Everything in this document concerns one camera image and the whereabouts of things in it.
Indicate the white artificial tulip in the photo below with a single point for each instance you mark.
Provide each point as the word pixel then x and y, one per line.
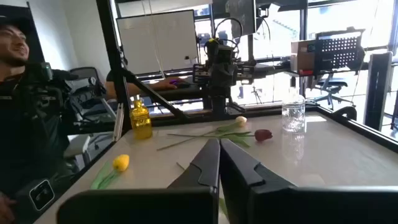
pixel 241 120

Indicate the dark red artificial tulip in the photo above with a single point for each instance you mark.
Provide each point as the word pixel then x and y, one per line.
pixel 263 135

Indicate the black office chair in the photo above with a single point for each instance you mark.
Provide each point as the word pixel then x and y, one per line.
pixel 332 85

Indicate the yellow artificial tulip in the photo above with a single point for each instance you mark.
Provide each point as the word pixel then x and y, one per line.
pixel 120 162

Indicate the black perforated panel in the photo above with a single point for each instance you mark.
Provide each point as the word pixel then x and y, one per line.
pixel 339 49

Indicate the person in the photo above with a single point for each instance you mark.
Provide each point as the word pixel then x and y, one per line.
pixel 28 130
pixel 140 88

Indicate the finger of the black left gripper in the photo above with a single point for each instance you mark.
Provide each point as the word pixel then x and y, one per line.
pixel 219 76
pixel 230 76

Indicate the black monitor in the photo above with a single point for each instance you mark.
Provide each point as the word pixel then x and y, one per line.
pixel 241 15

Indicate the clear glass vase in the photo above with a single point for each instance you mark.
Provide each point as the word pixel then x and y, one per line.
pixel 293 116

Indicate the black white tower fan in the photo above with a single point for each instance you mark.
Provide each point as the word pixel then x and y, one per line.
pixel 377 90

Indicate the brown cardboard box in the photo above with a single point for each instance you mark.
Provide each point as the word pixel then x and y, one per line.
pixel 303 56

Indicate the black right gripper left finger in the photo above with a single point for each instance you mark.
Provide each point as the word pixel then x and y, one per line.
pixel 202 174

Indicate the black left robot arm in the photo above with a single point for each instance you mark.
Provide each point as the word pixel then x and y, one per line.
pixel 220 104

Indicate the office desk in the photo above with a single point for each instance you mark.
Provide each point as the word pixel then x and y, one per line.
pixel 186 93

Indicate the black device white outline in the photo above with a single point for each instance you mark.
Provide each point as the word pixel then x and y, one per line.
pixel 42 195

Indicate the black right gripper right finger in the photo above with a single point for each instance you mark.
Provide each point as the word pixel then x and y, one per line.
pixel 239 174

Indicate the whiteboard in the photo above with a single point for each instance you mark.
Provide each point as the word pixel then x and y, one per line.
pixel 155 43

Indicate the yellow glass vase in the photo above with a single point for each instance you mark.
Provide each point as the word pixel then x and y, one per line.
pixel 140 123

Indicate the grey office chair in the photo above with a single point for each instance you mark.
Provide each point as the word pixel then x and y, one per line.
pixel 88 77

